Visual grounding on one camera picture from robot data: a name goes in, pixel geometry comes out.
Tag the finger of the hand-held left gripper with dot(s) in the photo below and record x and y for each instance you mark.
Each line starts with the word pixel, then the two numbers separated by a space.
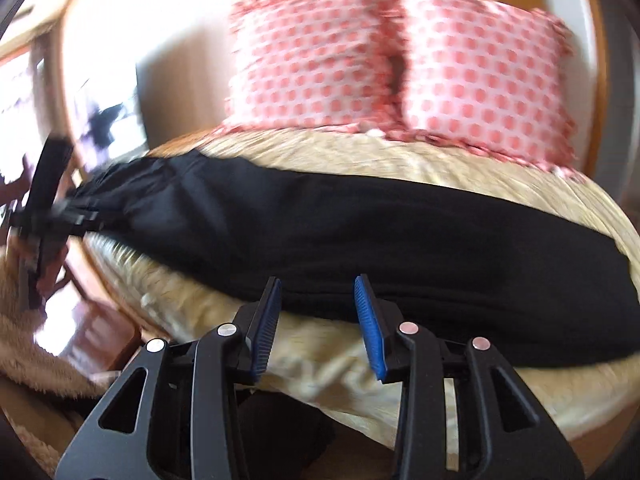
pixel 80 219

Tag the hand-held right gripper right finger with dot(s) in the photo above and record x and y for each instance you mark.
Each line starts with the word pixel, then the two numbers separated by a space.
pixel 371 332

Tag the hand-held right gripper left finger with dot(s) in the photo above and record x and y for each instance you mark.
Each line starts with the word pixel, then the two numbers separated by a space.
pixel 264 332

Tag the black pants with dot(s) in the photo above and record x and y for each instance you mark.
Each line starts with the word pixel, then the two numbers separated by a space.
pixel 350 240

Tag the person's left forearm fuzzy sleeve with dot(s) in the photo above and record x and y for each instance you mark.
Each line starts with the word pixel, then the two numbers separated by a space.
pixel 45 340

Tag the beige bed blanket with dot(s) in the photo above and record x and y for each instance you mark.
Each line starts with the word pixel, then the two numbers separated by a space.
pixel 320 375

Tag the bright window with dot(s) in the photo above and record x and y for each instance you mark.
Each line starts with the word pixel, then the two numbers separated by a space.
pixel 20 105

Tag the reddish wooden nightstand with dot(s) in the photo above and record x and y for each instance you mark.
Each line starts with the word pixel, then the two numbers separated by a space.
pixel 95 332

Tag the cream headboard with wooden rim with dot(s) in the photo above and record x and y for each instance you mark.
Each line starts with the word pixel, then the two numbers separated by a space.
pixel 175 20

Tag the pink dotted pillow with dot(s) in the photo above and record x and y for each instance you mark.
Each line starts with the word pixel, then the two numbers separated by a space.
pixel 310 55
pixel 480 75

